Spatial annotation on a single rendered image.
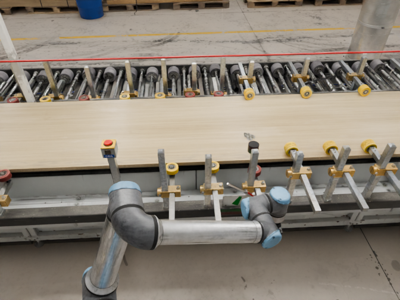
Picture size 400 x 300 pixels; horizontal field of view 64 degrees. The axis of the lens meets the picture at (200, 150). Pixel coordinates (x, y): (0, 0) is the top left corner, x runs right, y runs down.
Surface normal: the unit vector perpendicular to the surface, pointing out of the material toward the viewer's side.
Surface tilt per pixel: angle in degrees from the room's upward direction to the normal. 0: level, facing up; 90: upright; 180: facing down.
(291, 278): 0
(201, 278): 0
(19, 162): 0
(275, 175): 90
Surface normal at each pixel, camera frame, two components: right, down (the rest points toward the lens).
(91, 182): 0.06, 0.66
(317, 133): 0.00, -0.75
